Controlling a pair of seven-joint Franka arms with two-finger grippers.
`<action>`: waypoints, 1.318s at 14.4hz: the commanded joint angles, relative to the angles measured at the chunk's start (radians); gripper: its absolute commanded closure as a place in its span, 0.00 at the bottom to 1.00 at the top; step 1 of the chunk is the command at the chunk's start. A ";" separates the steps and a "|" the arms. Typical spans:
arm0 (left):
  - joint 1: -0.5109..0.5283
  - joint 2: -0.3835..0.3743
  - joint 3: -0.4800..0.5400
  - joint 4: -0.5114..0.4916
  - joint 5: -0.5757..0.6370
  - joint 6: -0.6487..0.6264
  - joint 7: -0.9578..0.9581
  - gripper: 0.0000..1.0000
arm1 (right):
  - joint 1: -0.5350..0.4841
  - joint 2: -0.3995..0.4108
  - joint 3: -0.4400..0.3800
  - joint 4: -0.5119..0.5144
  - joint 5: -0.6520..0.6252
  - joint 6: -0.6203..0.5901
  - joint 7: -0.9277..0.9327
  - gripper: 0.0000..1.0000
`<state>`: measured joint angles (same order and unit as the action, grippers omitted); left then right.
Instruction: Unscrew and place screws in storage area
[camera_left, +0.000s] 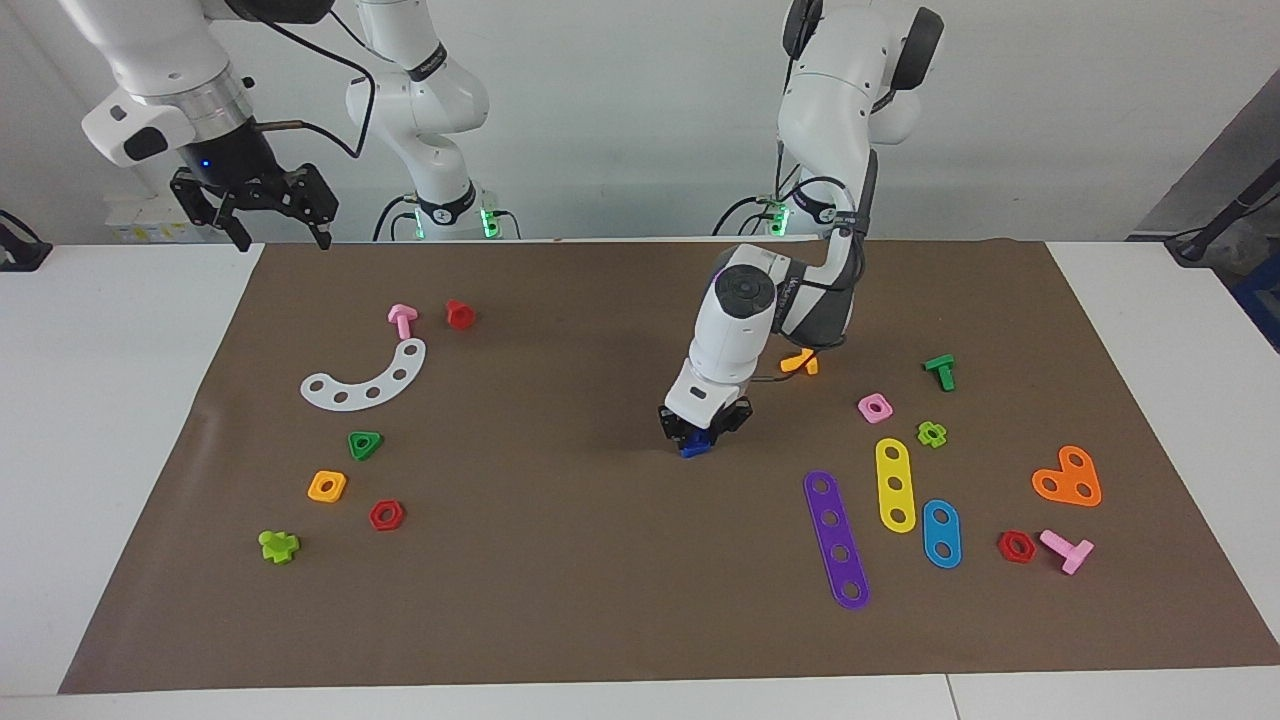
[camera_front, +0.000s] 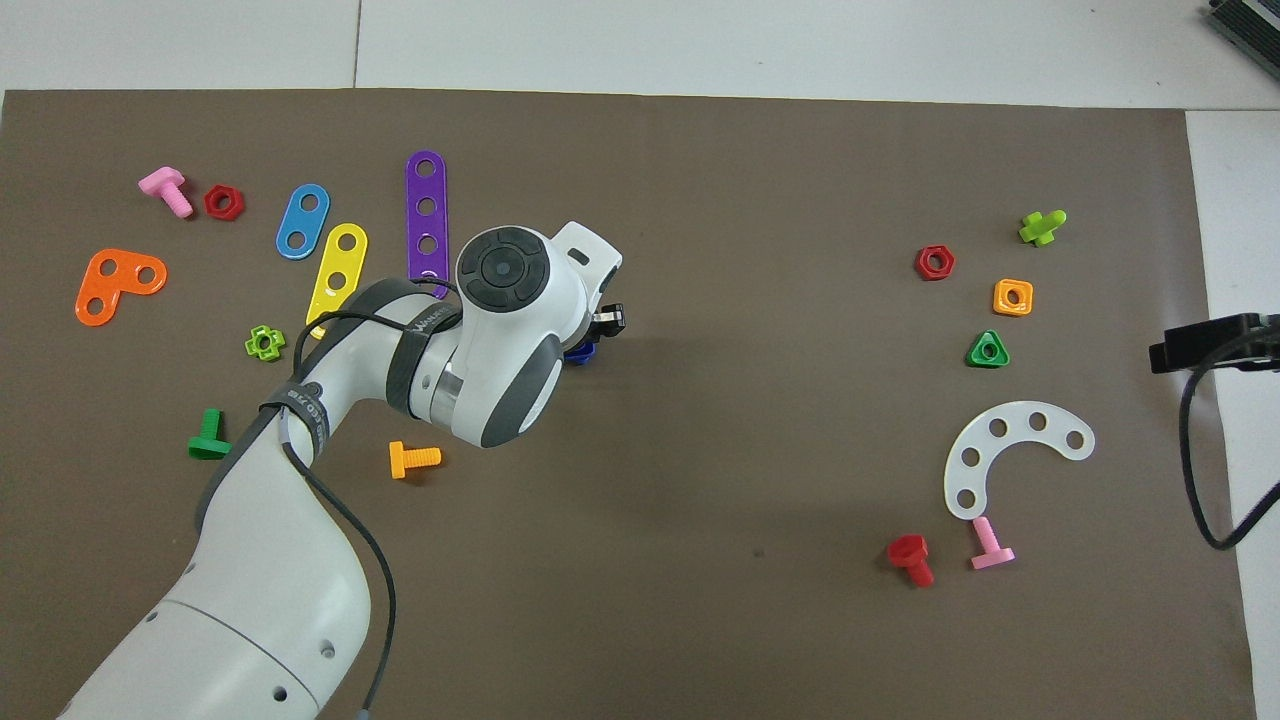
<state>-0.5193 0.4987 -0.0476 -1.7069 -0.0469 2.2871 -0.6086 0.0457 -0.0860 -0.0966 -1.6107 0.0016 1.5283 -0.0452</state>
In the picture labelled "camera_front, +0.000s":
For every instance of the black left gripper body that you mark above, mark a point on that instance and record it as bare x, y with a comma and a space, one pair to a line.
614, 318

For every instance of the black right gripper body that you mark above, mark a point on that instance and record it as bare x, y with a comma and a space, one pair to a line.
1272, 340

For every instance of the blue square plastic nut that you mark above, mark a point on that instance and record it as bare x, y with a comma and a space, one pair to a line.
580, 353

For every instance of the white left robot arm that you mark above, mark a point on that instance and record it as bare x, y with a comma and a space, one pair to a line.
260, 560

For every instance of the brown table mat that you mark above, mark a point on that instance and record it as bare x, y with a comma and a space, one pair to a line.
700, 450

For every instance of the lime green cross-head screw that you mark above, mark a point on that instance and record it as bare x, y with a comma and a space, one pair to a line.
1040, 230

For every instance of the white curved five-hole plate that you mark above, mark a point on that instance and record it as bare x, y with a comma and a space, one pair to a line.
1018, 420

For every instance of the purple four-hole strip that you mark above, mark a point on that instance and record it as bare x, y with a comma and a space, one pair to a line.
427, 226

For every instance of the orange square plastic nut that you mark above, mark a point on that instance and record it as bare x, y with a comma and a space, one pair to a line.
1000, 300

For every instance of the green triangular plastic nut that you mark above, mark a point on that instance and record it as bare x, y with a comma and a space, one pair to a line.
975, 358

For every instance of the orange plastic screw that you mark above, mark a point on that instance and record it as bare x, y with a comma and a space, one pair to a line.
420, 458

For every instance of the yellow three-hole plate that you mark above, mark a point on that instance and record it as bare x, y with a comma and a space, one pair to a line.
342, 262

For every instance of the red hexagonal plastic nut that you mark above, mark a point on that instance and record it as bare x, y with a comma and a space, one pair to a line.
922, 263
212, 203

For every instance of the pink plastic screw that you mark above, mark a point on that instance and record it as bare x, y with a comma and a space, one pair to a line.
990, 550
160, 183

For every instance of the grey ribbed device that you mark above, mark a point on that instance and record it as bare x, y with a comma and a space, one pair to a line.
1250, 22

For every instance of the blue two-hole plate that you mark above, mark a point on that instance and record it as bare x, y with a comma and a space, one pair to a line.
302, 222

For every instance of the red plastic screw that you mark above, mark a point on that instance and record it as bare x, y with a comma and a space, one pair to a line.
908, 550

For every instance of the lime green flower nut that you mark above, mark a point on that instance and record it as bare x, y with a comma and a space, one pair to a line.
252, 345

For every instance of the green plastic screw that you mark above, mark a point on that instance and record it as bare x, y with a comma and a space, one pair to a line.
210, 445

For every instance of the orange heart-shaped plate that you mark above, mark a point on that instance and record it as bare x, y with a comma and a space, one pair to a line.
100, 285

